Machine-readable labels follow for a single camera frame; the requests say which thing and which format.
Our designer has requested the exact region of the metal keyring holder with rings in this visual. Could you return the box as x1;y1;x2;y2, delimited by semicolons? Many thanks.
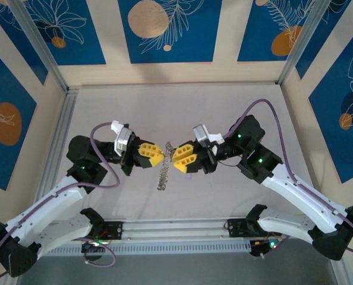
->
156;141;175;191

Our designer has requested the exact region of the left base electronics board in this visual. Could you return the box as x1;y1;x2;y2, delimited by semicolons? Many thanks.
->
80;236;114;262

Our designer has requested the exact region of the base electronics board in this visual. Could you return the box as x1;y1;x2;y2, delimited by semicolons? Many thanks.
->
249;236;284;259
80;236;114;262

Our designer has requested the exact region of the right base electronics board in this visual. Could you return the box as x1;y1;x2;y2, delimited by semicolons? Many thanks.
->
249;236;284;259

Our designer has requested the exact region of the aluminium side rail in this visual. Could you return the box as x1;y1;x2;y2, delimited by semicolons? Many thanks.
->
35;88;78;205

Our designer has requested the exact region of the aluminium back rail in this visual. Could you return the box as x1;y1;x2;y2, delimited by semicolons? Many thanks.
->
65;83;282;90

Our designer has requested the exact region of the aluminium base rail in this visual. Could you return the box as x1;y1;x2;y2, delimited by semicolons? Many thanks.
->
104;218;232;242

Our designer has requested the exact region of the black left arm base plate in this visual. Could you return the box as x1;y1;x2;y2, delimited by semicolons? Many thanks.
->
86;221;124;241

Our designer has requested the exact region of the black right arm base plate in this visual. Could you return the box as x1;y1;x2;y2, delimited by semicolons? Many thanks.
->
226;218;283;238

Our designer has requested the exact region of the grey slotted cable duct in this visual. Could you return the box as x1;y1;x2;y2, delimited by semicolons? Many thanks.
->
45;239;252;257

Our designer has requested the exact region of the aluminium frame post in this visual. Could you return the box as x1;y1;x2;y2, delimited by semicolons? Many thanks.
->
8;0;70;92
278;0;336;86

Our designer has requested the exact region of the aluminium corner rail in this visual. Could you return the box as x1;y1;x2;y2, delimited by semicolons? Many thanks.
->
327;258;353;285

